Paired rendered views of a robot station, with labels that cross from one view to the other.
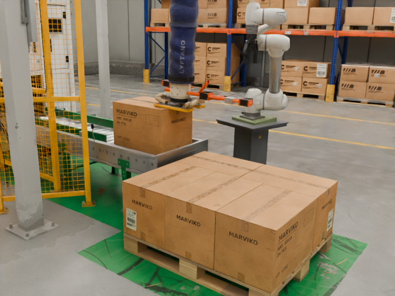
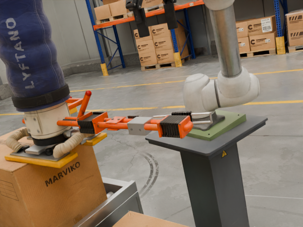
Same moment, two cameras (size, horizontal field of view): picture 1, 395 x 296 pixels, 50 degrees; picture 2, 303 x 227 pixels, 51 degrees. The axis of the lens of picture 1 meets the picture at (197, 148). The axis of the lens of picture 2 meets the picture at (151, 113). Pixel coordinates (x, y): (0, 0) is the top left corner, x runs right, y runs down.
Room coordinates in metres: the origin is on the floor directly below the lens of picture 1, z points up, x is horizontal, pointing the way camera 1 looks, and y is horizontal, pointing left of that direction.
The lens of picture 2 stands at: (2.23, -0.37, 1.38)
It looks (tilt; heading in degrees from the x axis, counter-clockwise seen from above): 16 degrees down; 4
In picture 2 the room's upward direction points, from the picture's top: 13 degrees counter-clockwise
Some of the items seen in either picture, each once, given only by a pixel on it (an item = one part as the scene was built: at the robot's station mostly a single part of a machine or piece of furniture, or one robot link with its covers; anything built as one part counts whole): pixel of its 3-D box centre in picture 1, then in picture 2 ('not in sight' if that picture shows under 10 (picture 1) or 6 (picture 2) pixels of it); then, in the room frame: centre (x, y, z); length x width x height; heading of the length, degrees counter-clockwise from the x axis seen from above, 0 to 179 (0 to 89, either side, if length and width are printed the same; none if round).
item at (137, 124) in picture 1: (152, 124); (31, 179); (3.69, 0.41, 0.75); 0.60 x 0.40 x 0.40; 53
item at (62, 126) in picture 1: (49, 126); not in sight; (4.15, 1.51, 0.60); 1.60 x 0.10 x 0.09; 54
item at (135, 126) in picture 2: (230, 100); (140, 125); (3.27, -0.25, 1.05); 0.07 x 0.07 x 0.04; 60
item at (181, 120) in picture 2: (245, 102); (174, 126); (3.20, -0.36, 1.05); 0.08 x 0.07 x 0.05; 60
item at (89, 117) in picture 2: (206, 95); (93, 122); (3.38, -0.06, 1.07); 0.10 x 0.08 x 0.06; 150
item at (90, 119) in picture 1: (91, 118); not in sight; (4.58, 1.19, 0.60); 1.60 x 0.10 x 0.09; 54
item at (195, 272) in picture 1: (228, 240); not in sight; (2.82, -0.25, 0.07); 1.20 x 1.00 x 0.14; 54
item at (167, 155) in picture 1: (183, 150); (85, 224); (3.46, 0.12, 0.58); 0.70 x 0.03 x 0.06; 144
